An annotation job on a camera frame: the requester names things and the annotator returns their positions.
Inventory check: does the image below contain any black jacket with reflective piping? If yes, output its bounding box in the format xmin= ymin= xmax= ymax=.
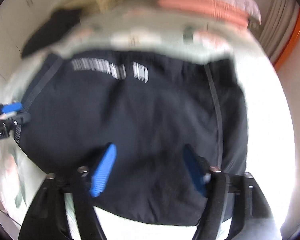
xmin=14 ymin=50 xmax=248 ymax=226

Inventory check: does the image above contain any black garment on bed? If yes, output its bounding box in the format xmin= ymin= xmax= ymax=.
xmin=21 ymin=9 xmax=82 ymax=59

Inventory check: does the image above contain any bed with floral quilt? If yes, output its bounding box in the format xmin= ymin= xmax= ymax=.
xmin=0 ymin=0 xmax=295 ymax=239

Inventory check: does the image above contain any orange curtain strip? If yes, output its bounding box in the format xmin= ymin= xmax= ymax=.
xmin=274 ymin=9 xmax=300 ymax=72

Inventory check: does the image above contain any salmon pink pillow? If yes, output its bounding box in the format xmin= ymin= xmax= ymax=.
xmin=158 ymin=0 xmax=249 ymax=29

